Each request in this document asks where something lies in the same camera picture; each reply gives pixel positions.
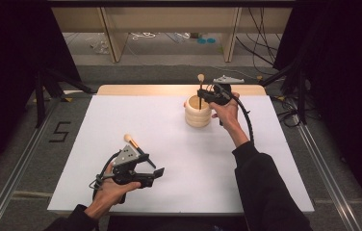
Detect black floor cables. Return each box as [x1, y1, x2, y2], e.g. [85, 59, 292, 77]
[270, 95, 302, 128]

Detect hanging black cables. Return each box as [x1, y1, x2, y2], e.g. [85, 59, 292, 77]
[235, 8, 279, 66]

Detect black curtain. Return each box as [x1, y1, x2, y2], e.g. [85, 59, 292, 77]
[273, 0, 362, 222]
[0, 0, 82, 184]

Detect person's right hand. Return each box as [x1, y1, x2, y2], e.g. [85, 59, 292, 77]
[211, 91, 243, 133]

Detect black metal stand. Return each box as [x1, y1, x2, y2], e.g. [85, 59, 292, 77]
[259, 61, 308, 126]
[34, 66, 94, 129]

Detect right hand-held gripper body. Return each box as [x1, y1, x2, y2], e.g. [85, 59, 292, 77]
[205, 74, 246, 107]

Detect right hand-held gripper cable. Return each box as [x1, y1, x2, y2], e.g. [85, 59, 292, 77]
[230, 95, 255, 145]

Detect hand-held gripper cable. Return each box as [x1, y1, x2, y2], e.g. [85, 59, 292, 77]
[230, 95, 255, 145]
[88, 153, 120, 201]

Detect black makeup brush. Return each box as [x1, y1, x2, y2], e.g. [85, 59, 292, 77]
[197, 73, 206, 110]
[123, 134, 157, 169]

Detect aluminium floor rail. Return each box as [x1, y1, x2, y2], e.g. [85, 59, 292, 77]
[297, 123, 362, 231]
[0, 95, 62, 231]

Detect cream ribbed brush holder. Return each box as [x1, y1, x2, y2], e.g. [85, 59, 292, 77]
[183, 94, 214, 128]

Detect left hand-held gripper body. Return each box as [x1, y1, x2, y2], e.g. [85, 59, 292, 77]
[103, 144, 156, 191]

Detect beige wooden desk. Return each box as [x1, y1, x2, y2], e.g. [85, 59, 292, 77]
[51, 7, 294, 64]

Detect thin white floor cable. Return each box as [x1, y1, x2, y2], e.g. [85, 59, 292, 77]
[212, 65, 260, 81]

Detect person's left hand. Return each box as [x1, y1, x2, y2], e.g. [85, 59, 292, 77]
[84, 177, 142, 219]

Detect left hand-held gripper cable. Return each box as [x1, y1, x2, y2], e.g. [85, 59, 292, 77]
[88, 153, 120, 201]

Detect clear plastic bag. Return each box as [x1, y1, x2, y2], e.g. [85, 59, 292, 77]
[89, 39, 110, 55]

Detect white table cover sheet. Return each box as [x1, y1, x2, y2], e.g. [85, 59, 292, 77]
[47, 94, 315, 215]

